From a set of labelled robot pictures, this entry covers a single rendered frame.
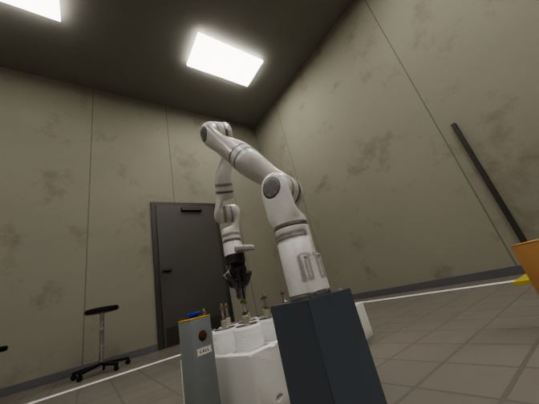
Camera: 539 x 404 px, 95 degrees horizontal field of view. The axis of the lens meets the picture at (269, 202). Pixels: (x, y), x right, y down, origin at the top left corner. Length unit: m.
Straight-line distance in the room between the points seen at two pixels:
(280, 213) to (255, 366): 0.47
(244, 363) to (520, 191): 2.98
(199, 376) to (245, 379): 0.14
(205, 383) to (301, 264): 0.45
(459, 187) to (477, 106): 0.87
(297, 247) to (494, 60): 3.32
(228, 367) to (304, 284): 0.45
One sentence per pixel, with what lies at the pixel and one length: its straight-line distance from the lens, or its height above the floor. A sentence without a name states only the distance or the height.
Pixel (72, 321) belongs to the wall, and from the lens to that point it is 4.05.
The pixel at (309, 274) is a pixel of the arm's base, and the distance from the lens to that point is 0.59.
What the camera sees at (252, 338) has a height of 0.21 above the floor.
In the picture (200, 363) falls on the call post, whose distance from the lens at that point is 0.85.
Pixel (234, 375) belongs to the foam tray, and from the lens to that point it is 0.93.
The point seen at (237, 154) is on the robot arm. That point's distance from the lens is 0.80.
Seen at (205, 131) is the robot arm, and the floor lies 0.92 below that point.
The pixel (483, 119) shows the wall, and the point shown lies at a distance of 3.51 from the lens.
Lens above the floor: 0.32
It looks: 21 degrees up
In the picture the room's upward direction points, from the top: 14 degrees counter-clockwise
